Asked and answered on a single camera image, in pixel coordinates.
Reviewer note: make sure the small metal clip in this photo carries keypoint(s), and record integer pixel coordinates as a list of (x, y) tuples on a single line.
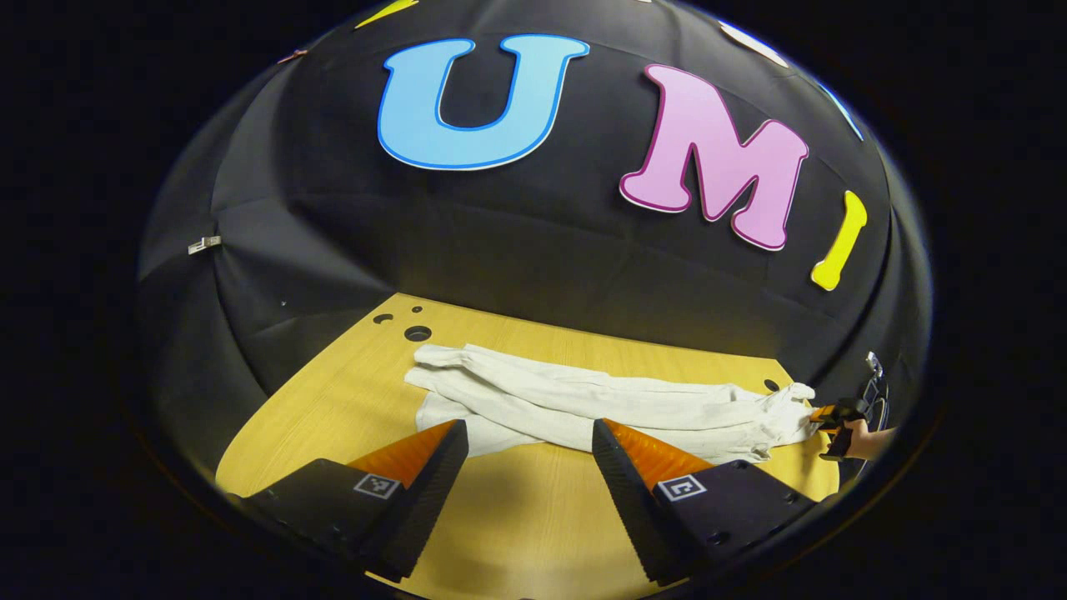
[(204, 244)]

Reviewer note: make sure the white jeans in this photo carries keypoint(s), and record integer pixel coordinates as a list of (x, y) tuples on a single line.
[(583, 400)]

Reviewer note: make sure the small reddish clip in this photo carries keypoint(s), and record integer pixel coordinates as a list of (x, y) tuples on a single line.
[(292, 56)]

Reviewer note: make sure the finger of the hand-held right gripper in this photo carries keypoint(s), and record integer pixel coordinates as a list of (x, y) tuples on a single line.
[(827, 412)]

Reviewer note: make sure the black backdrop cloth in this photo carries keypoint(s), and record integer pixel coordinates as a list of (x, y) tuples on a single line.
[(542, 233)]

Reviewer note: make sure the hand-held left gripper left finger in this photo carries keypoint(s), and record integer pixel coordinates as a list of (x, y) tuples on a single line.
[(429, 500)]

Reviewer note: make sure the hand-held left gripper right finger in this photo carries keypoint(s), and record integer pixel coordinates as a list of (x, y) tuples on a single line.
[(633, 500)]

